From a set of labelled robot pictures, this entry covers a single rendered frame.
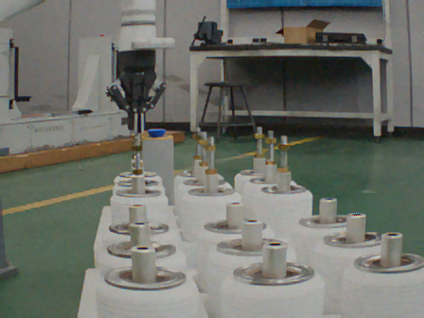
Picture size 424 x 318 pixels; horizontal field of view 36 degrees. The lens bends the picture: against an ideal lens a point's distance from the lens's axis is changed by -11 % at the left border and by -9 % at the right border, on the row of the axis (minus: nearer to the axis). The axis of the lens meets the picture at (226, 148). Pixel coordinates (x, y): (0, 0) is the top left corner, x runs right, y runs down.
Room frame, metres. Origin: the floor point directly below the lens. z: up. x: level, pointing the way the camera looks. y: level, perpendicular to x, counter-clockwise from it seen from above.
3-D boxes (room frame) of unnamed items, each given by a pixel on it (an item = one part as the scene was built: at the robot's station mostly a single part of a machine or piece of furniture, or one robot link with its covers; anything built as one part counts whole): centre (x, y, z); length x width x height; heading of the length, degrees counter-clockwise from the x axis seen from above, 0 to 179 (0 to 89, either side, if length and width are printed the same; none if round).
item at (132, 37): (1.36, 0.16, 0.52); 0.11 x 0.09 x 0.06; 37
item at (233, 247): (0.74, -0.03, 0.25); 0.08 x 0.08 x 0.01
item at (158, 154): (1.55, 0.15, 0.16); 0.07 x 0.07 x 0.31; 7
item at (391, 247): (0.64, -0.16, 0.26); 0.02 x 0.02 x 0.03
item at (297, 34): (5.92, -0.65, 0.87); 0.40 x 0.30 x 0.23; 52
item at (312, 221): (0.87, -0.13, 0.25); 0.08 x 0.08 x 0.01
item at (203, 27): (5.81, 0.14, 0.87); 0.41 x 0.17 x 0.25; 156
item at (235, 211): (0.86, -0.01, 0.26); 0.02 x 0.02 x 0.03
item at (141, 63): (1.37, 0.17, 0.45); 0.08 x 0.08 x 0.09
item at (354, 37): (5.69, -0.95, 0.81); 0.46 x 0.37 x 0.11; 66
